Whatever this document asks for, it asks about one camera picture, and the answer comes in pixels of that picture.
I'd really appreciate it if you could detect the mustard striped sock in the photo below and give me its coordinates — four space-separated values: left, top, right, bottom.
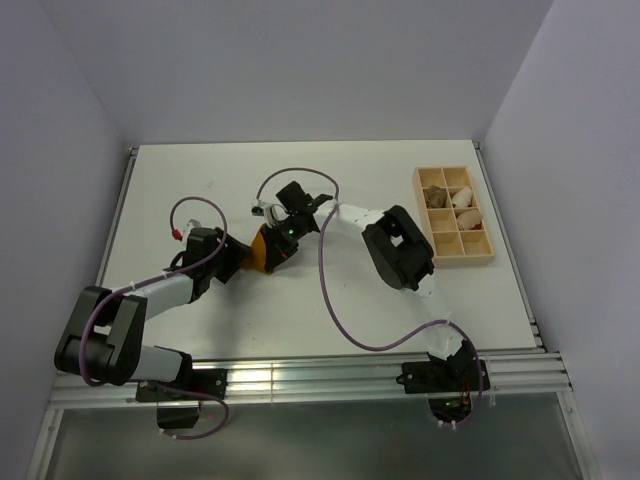
241 224 273 275

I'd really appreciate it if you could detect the aluminium frame rail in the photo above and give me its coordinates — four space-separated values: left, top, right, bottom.
46 352 572 410

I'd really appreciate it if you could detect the rolled cream sock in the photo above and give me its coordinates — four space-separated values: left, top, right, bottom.
449 186 473 208
456 209 483 231

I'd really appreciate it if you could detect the lower rolled cream sock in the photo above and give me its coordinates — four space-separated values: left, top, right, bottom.
456 209 483 231

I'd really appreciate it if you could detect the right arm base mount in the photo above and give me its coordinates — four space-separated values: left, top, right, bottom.
396 357 491 423

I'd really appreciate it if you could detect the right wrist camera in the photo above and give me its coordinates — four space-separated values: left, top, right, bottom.
250 199 285 226

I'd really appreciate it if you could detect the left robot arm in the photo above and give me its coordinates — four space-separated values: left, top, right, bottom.
54 227 252 399

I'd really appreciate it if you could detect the wooden compartment box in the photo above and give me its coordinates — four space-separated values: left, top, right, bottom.
412 166 494 268

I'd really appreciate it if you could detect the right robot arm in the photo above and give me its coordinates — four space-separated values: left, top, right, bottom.
251 182 479 390

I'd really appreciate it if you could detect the upper rolled cream sock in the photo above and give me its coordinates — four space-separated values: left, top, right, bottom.
449 186 473 208

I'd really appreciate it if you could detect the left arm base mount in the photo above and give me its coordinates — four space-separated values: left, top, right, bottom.
135 368 230 440

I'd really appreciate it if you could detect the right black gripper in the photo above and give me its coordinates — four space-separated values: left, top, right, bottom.
261 219 306 273

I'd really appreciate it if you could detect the brown sock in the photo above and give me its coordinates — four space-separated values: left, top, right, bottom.
424 185 448 209

